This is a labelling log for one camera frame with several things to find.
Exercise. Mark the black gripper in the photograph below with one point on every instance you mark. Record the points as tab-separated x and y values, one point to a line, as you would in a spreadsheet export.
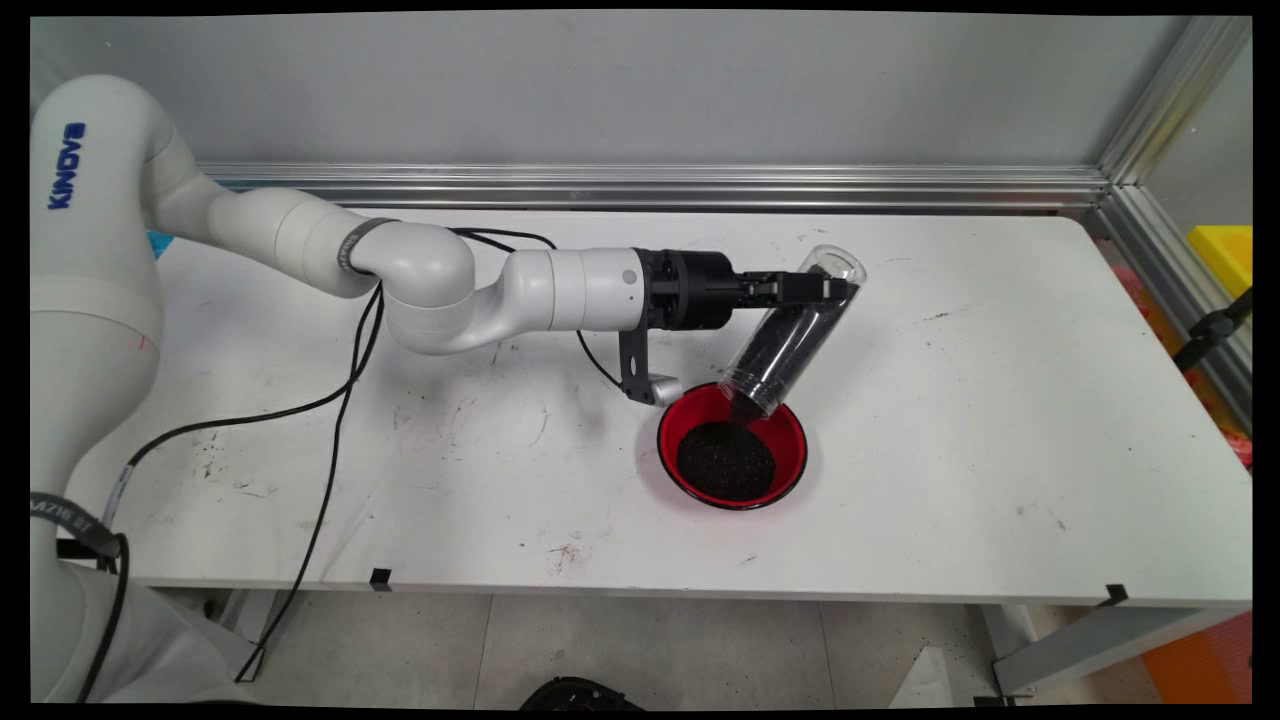
690	290

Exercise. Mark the clear plastic jar with seeds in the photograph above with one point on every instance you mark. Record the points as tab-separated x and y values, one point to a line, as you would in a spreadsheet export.
790	345

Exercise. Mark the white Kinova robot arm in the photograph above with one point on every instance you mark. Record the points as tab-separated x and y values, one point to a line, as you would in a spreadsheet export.
450	290

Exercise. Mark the red bowl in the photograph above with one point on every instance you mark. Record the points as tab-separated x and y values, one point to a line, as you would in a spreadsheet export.
790	445

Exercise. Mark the black seed pile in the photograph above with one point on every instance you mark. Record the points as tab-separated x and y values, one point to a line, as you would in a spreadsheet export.
725	465

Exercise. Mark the pink block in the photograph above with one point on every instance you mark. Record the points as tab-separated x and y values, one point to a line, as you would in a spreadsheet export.
1130	285

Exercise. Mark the yellow storage box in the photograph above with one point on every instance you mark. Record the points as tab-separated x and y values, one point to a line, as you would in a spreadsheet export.
1225	255

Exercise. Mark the black table edge clip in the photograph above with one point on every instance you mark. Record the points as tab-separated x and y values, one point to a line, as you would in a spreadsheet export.
1117	595
381	579

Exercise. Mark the grey metal table leg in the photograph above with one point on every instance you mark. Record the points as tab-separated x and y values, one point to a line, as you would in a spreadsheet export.
252	615
1080	645

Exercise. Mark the black round floor object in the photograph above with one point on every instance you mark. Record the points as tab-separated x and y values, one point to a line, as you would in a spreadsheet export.
580	695

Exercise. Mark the orange floor box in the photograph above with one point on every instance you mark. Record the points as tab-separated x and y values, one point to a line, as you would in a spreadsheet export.
1200	660

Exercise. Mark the long aluminium frame rail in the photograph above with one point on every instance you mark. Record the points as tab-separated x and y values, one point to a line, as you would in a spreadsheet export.
800	185

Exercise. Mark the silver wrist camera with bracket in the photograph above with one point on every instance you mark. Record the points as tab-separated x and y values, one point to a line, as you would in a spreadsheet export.
660	390

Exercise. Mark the short aluminium frame rail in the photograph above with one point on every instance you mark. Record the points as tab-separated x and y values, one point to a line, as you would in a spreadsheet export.
1150	250

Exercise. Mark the aluminium frame corner post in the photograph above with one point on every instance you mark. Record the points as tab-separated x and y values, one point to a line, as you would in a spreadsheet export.
1170	100

